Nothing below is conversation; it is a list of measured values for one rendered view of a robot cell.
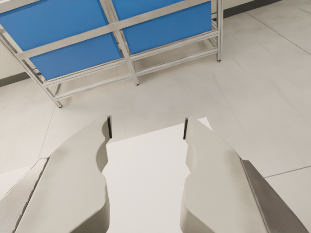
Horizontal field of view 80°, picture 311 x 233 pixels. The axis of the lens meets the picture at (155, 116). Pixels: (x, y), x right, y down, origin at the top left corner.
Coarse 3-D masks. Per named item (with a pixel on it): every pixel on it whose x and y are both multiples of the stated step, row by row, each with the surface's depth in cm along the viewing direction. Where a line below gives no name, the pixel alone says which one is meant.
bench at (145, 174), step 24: (120, 144) 51; (144, 144) 49; (168, 144) 48; (24, 168) 54; (120, 168) 46; (144, 168) 45; (168, 168) 43; (0, 192) 50; (120, 192) 42; (144, 192) 41; (168, 192) 40; (120, 216) 39; (144, 216) 38; (168, 216) 37
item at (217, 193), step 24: (192, 120) 11; (192, 144) 9; (216, 144) 10; (192, 168) 9; (216, 168) 8; (240, 168) 8; (192, 192) 7; (216, 192) 7; (240, 192) 7; (192, 216) 6; (216, 216) 6; (240, 216) 6
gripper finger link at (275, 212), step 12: (252, 168) 8; (252, 180) 8; (264, 180) 8; (264, 192) 7; (276, 192) 7; (264, 204) 7; (276, 204) 7; (264, 216) 6; (276, 216) 6; (288, 216) 6; (276, 228) 6; (288, 228) 6; (300, 228) 6
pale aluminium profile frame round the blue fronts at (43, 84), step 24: (192, 0) 137; (120, 24) 141; (216, 24) 168; (48, 48) 146; (120, 48) 224; (168, 48) 164; (216, 48) 173; (96, 72) 169; (144, 72) 177; (48, 96) 179
